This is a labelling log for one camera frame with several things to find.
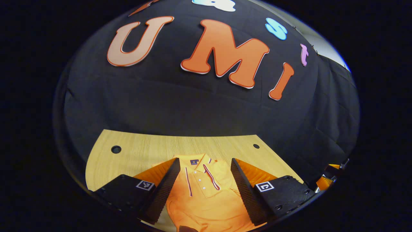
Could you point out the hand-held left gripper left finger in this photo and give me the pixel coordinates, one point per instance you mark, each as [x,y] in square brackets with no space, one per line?
[161,193]

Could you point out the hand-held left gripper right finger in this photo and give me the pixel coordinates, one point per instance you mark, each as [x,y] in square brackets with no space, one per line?
[246,190]

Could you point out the orange T-shirt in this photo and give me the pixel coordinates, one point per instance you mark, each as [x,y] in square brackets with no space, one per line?
[206,199]

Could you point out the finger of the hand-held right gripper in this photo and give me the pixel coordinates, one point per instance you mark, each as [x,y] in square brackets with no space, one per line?
[323,183]
[334,167]

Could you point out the black backdrop cloth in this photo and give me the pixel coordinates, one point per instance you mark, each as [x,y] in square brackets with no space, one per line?
[193,106]

